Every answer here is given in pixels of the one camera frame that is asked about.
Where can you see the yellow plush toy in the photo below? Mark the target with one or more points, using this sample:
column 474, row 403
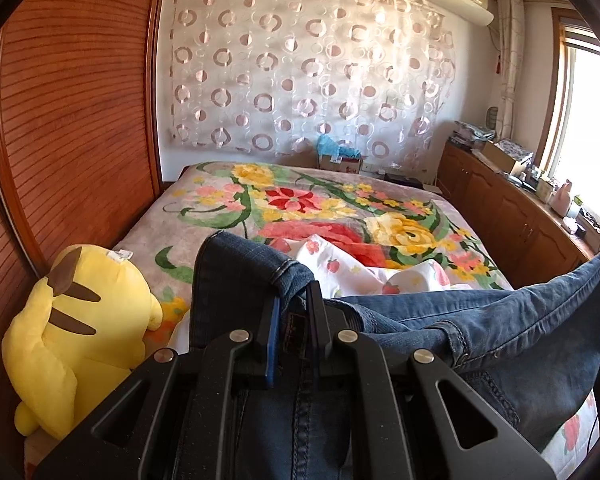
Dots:
column 95, row 350

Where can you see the small cardboard box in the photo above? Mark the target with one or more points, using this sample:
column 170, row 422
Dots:
column 340, row 164

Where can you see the white printed quilt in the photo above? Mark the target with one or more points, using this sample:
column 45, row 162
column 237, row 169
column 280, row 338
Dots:
column 360, row 270

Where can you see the beige window curtain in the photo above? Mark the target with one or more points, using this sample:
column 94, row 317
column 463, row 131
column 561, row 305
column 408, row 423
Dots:
column 510, row 60

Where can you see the sheer circle-pattern curtain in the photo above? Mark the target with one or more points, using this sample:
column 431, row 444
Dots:
column 305, row 60

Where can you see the pile of papers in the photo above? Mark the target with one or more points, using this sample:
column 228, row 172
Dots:
column 472, row 135

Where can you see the wooden slatted headboard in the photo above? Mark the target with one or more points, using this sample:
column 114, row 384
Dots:
column 80, row 85

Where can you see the wooden cabinet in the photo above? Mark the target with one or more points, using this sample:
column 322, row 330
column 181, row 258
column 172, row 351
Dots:
column 495, row 205

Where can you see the window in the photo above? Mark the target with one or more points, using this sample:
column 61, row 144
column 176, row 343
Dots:
column 590, row 110

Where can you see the open cardboard box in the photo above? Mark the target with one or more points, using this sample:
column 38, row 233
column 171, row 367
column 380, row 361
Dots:
column 507, row 155

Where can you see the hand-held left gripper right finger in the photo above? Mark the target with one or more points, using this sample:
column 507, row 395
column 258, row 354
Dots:
column 322, row 330

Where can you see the white cup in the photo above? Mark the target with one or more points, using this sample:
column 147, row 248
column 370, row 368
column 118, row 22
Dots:
column 575, row 209

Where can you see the floral blanket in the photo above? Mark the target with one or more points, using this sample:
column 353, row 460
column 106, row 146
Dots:
column 290, row 200

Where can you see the blue denim pants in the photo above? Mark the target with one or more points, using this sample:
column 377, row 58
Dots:
column 505, row 320

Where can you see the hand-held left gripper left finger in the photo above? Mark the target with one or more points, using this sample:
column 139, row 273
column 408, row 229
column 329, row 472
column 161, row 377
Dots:
column 272, row 347

